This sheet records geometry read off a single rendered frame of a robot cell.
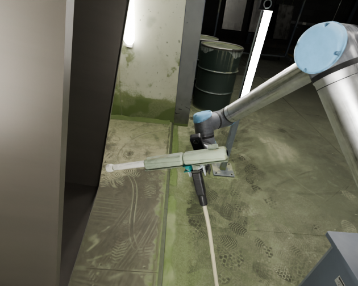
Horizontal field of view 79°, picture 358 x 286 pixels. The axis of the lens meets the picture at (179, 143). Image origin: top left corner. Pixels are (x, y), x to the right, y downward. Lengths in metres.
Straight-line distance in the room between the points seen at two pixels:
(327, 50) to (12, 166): 0.67
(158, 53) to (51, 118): 2.20
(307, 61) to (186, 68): 1.93
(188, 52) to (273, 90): 1.65
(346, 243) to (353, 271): 0.11
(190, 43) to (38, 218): 2.21
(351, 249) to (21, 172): 1.02
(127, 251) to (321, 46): 1.34
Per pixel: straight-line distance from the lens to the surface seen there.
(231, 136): 1.93
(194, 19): 2.43
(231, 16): 7.32
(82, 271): 1.47
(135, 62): 2.53
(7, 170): 0.40
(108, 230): 1.57
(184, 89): 2.56
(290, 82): 0.88
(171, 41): 2.45
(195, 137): 0.86
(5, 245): 0.55
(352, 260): 1.03
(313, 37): 0.68
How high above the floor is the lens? 1.32
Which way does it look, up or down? 33 degrees down
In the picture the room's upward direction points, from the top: 7 degrees clockwise
